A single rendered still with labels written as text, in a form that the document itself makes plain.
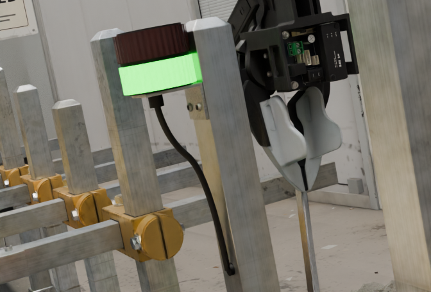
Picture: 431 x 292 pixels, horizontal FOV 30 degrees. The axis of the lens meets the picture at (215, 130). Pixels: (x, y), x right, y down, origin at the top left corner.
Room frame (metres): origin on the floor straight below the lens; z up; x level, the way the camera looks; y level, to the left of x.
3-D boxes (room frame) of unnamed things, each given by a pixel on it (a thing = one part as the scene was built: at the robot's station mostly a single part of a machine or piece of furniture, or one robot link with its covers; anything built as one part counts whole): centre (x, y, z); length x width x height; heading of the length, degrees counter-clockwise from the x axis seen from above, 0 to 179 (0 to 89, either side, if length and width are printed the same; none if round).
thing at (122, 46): (0.65, 0.04, 1.15); 0.06 x 0.06 x 0.02
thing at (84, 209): (1.15, 0.21, 0.95); 0.13 x 0.06 x 0.05; 24
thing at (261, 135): (0.72, -0.05, 1.09); 0.05 x 0.02 x 0.09; 114
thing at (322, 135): (0.71, -0.09, 1.04); 0.06 x 0.03 x 0.09; 24
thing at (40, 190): (1.38, 0.31, 0.95); 0.13 x 0.06 x 0.05; 24
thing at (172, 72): (0.65, 0.04, 1.13); 0.06 x 0.06 x 0.02
